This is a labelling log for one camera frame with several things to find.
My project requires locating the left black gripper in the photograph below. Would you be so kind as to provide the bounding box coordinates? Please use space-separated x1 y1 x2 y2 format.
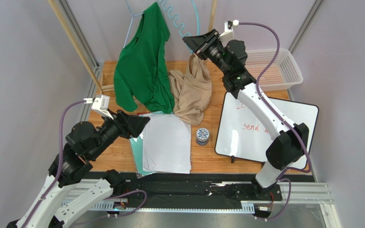
89 108 151 159

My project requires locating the light blue hanger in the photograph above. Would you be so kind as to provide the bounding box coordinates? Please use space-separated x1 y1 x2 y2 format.
156 0 201 54

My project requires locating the beige t shirt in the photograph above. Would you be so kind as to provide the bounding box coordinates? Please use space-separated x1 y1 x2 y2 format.
168 54 212 126

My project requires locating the green t shirt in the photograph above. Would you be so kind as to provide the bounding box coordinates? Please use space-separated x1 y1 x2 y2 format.
113 2 175 114

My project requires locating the blue wire hanger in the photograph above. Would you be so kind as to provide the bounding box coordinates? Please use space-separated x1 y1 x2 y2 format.
123 0 144 48

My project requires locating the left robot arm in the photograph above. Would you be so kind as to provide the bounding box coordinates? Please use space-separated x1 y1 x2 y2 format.
7 110 150 228

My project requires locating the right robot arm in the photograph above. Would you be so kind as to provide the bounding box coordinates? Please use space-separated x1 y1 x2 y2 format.
182 29 309 189

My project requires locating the teal plastic folder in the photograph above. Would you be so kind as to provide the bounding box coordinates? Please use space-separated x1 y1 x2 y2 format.
128 110 171 176

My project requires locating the white paper stack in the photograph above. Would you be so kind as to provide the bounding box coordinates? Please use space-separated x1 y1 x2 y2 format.
142 114 192 174

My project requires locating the small round tin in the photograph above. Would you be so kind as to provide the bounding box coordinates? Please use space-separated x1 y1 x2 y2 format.
196 128 210 146

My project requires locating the white plastic basket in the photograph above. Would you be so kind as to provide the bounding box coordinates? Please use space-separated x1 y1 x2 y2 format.
245 48 304 91

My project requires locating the white whiteboard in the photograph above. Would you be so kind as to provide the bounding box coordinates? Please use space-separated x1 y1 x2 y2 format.
215 93 319 162

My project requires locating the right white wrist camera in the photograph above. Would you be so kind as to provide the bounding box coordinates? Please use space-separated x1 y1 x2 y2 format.
220 20 239 42

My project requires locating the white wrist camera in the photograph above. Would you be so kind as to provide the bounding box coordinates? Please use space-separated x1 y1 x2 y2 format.
220 20 239 42
83 95 114 119

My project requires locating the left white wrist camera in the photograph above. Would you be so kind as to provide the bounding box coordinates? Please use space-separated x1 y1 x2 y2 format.
83 95 114 119

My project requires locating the wooden clothes rack frame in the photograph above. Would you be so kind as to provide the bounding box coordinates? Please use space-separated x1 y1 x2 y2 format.
47 0 219 94

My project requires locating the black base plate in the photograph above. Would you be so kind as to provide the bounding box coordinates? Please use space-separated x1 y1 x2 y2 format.
121 172 283 209

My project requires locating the aluminium frame rail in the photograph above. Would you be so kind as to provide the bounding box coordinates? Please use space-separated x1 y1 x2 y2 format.
56 0 341 228

